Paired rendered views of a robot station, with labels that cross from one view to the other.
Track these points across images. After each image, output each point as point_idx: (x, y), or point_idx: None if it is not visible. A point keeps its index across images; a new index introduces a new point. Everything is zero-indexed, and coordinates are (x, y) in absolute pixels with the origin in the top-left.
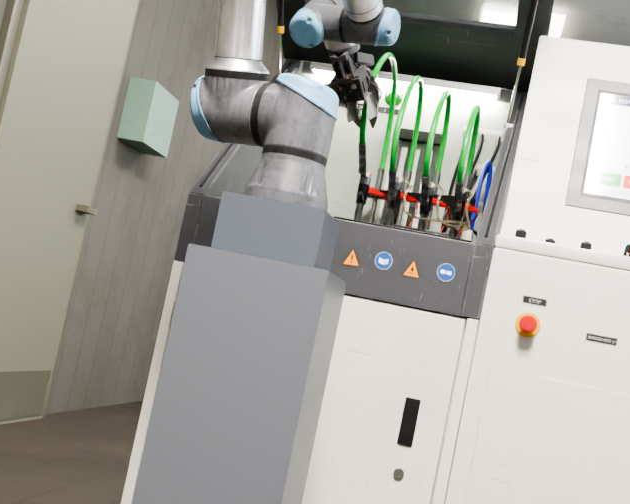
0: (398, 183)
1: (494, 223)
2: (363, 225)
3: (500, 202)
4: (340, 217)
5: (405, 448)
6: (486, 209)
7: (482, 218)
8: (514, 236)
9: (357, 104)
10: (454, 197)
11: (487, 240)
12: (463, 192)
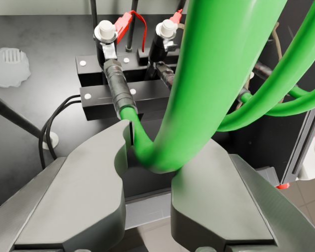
0: (171, 41)
1: (306, 148)
2: (169, 217)
3: None
4: (92, 106)
5: None
6: (305, 127)
7: (296, 143)
8: None
9: (113, 162)
10: (261, 76)
11: (293, 176)
12: (270, 44)
